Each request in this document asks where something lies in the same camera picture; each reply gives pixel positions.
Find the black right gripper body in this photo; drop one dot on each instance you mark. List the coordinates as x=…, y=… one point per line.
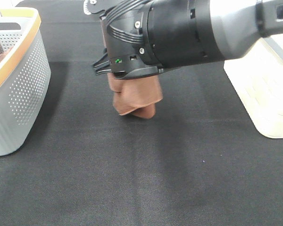
x=128, y=53

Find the brown microfibre towel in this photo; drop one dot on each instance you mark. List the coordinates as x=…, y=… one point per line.
x=137, y=97

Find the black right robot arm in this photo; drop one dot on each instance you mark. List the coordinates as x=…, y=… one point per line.
x=149, y=37

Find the grey perforated laundry basket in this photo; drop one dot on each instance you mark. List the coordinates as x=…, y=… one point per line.
x=24, y=75

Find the black table cloth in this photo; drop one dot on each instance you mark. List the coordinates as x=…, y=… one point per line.
x=198, y=162

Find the white woven storage basket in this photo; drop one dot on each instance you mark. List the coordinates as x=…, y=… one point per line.
x=258, y=80

